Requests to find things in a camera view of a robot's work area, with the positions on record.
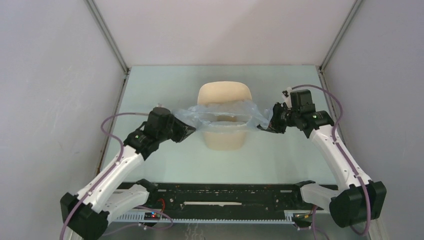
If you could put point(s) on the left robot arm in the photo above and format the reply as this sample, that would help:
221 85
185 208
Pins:
91 210

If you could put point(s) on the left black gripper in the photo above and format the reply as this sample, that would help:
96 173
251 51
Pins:
184 130

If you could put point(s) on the left aluminium frame post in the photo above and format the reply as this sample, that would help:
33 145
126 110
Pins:
104 29

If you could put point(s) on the aluminium frame post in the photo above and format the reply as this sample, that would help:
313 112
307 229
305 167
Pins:
357 4
104 29

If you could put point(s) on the right aluminium frame post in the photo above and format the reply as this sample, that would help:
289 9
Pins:
357 4

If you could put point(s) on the white cable duct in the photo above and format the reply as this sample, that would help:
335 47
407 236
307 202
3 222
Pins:
139 217

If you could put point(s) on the translucent blue trash bag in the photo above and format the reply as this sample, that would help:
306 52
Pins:
225 118

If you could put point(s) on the beige plastic trash bin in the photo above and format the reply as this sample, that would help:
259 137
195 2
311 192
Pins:
224 100

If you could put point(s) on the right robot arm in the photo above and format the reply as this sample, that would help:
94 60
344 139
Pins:
357 199

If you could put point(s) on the small circuit board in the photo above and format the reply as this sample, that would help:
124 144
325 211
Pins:
152 216

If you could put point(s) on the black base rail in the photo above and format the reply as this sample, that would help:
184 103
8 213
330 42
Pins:
227 201

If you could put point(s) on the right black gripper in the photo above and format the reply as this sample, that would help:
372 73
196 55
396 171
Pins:
274 125

